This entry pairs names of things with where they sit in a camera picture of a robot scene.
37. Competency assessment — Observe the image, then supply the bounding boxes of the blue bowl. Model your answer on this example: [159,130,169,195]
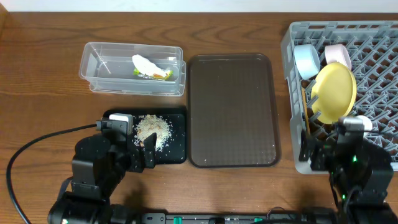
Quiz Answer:
[294,44,320,80]

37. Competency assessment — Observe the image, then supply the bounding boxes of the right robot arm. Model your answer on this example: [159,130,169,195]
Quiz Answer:
[298,117,397,223]

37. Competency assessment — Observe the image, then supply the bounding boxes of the black bin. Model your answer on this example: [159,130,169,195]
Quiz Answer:
[103,106,187,164]

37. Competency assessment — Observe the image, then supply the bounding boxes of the rice food waste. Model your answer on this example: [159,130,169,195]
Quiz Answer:
[133,114,172,152]

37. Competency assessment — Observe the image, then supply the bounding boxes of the wooden chopstick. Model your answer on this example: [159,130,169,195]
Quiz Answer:
[301,87,311,135]

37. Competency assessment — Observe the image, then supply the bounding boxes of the clear plastic bin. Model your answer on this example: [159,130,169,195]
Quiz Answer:
[79,42,185,93]

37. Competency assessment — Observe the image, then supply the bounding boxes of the brown tray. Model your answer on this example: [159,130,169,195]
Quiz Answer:
[187,54,281,168]

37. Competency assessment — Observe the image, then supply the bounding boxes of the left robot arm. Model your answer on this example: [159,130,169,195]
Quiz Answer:
[47,113,157,224]

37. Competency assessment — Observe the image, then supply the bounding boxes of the pale green cup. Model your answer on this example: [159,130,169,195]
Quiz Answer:
[357,115,373,131]

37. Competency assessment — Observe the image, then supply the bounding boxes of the white tissue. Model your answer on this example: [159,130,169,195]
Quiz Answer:
[132,54,160,75]

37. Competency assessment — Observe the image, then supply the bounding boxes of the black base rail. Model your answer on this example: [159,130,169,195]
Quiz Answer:
[141,209,338,224]

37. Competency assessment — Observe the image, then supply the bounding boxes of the green snack wrapper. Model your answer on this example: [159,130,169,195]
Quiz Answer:
[133,68,174,80]

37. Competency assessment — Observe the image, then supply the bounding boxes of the grey dishwasher rack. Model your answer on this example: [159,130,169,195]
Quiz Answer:
[280,21,397,174]

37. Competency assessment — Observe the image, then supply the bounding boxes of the yellow plate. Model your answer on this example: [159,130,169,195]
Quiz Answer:
[311,62,357,124]

